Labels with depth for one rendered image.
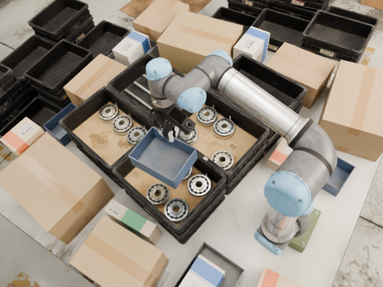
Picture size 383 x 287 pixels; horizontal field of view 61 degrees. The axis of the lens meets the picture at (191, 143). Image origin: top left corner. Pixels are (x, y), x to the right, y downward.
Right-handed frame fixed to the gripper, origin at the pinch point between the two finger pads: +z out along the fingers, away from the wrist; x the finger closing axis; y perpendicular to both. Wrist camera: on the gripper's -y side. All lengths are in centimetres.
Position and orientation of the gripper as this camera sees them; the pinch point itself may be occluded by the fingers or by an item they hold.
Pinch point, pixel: (174, 139)
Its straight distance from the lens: 121.8
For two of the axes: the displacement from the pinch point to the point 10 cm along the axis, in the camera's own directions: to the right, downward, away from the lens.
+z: 0.4, 5.8, 8.1
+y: -8.3, -4.3, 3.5
